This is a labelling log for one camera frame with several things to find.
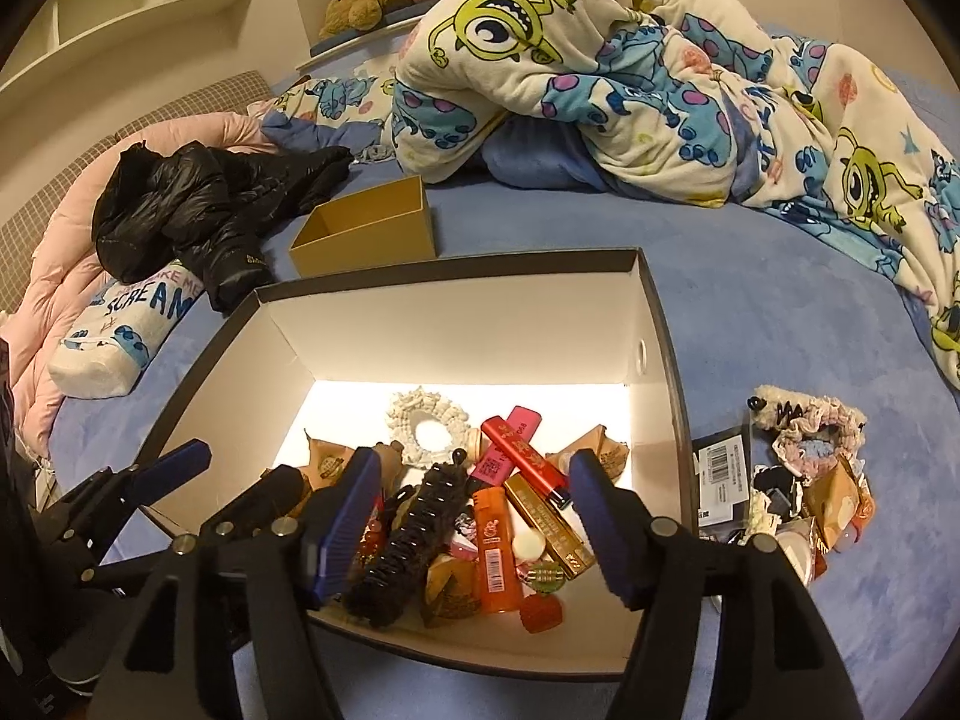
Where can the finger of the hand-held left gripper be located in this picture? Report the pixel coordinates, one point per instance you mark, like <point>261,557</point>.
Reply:
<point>180,460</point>
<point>274,487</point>

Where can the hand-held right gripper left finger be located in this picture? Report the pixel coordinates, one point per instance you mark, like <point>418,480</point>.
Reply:
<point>349,525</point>

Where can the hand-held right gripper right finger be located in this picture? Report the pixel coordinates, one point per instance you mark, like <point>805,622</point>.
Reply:
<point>600,532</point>

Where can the orange lighter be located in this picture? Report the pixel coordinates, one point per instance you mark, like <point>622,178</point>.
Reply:
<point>499,555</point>

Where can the red lighter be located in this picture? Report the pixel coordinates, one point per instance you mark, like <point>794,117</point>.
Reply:
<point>521,457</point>

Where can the large white cardboard box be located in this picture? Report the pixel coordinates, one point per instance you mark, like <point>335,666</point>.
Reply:
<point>450,330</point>

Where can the gold lighter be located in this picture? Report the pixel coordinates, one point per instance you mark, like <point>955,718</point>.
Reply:
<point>551,529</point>

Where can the brown triangular snack packet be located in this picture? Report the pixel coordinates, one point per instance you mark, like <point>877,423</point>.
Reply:
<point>450,592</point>
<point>600,454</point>
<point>326,465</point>

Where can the green round candy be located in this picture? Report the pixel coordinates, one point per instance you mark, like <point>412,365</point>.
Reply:
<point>544,576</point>

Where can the black hair claw clip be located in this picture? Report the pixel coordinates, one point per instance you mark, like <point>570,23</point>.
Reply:
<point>420,532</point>

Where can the red jelly candy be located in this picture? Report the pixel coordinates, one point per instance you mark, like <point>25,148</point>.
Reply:
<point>540,613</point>

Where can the white scrunchie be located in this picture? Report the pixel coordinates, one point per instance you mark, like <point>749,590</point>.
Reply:
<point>405,412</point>

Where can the white printed pillow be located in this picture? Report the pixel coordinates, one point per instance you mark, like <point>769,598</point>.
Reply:
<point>112,345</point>

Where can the black labelled packet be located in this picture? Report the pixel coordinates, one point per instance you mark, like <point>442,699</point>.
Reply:
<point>720,465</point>

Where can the pink lighter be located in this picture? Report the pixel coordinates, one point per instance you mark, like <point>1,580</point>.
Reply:
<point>517,420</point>

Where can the cream lace scrunchie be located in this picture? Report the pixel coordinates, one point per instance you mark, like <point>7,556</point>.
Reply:
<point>761,514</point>

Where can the white round compact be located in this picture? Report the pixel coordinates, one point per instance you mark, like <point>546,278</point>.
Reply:
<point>795,555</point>

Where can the orange snack packet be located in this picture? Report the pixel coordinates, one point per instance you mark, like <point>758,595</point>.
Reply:
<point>832,502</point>

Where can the pink quilt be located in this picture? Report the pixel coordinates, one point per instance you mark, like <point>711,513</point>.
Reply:
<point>67,240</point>

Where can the black puffer jacket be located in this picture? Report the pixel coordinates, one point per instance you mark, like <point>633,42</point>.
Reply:
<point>195,210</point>

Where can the beige crochet scrunchie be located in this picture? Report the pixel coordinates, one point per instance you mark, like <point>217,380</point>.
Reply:
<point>840,420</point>

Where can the small gold cardboard box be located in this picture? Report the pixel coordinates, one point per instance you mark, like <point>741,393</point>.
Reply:
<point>390,240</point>

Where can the grey checked headboard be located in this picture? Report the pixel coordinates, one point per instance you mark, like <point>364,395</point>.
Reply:
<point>150,101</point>

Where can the white shelf unit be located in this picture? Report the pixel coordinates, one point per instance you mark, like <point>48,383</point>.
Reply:
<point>150,22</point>

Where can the printed cartoon blanket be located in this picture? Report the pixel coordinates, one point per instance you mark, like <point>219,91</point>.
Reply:
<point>600,90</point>

